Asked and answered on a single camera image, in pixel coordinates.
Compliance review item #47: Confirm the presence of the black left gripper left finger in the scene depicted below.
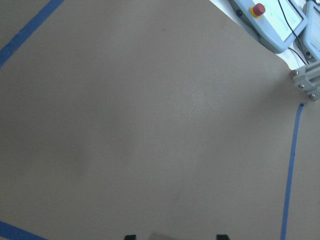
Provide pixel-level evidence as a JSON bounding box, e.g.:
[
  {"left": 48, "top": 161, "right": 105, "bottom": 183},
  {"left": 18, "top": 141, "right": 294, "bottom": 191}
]
[{"left": 124, "top": 234, "right": 137, "bottom": 240}]

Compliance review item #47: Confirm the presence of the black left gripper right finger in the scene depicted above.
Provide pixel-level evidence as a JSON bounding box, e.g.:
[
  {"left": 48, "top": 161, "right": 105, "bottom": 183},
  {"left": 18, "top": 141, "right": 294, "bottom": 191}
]
[{"left": 216, "top": 234, "right": 229, "bottom": 240}]

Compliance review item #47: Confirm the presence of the aluminium frame post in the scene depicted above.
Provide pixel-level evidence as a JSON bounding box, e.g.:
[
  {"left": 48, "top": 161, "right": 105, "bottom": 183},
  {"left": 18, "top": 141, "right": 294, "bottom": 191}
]
[{"left": 291, "top": 60, "right": 320, "bottom": 101}]

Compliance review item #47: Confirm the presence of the teach pendant far from post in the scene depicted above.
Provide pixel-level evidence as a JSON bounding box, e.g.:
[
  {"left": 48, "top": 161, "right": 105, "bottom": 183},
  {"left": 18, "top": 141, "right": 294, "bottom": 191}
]
[{"left": 229, "top": 0, "right": 308, "bottom": 54}]

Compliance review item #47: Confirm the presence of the teach pendant near post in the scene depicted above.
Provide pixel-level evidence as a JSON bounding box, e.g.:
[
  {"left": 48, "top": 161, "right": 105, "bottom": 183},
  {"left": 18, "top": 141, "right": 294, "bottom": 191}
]
[{"left": 302, "top": 0, "right": 320, "bottom": 62}]

